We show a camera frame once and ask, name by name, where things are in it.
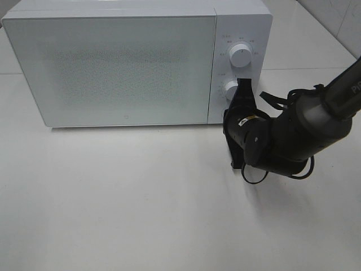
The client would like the white timer knob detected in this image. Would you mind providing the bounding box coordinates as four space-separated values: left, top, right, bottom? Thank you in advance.
224 81 238 101

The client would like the white microwave oven body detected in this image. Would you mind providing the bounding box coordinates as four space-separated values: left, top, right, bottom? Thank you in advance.
1 1 273 124

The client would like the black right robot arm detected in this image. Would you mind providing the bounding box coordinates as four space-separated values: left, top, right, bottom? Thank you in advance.
223 61 360 180

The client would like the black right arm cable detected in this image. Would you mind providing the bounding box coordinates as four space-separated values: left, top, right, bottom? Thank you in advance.
241 84 325 186

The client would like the white microwave door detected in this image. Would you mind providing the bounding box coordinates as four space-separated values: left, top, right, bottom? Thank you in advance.
4 16 215 127

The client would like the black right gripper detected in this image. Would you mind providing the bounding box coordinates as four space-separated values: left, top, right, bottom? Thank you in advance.
223 78 270 169

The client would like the upper white power knob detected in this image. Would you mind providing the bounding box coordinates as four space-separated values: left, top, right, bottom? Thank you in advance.
228 42 253 68

